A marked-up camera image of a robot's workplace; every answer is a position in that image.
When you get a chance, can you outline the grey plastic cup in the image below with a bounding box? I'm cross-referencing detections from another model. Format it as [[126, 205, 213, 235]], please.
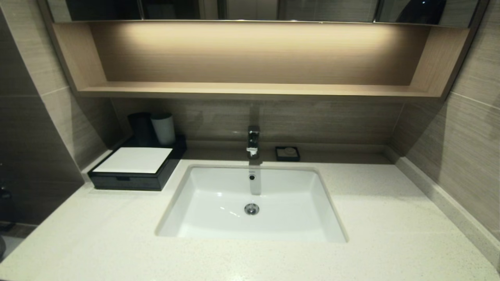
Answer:
[[150, 113, 176, 146]]

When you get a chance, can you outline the black soap dish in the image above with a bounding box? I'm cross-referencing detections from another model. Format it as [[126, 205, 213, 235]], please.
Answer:
[[275, 146, 300, 162]]

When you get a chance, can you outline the chrome faucet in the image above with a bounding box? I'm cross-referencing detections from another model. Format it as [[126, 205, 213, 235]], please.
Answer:
[[246, 125, 261, 160]]

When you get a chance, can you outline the black cup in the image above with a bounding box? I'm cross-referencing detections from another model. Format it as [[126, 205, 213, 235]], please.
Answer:
[[128, 112, 155, 147]]

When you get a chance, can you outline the white sink basin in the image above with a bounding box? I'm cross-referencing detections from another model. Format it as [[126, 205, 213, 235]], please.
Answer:
[[155, 164, 348, 243]]

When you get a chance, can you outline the mirror cabinet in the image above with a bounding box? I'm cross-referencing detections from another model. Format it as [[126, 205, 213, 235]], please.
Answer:
[[47, 0, 479, 28]]

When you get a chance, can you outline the black box with white lid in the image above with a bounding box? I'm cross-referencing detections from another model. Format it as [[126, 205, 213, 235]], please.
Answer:
[[88, 135, 187, 192]]

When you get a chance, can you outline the light wooden wall shelf niche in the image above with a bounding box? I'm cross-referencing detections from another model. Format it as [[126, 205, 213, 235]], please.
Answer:
[[51, 21, 469, 99]]

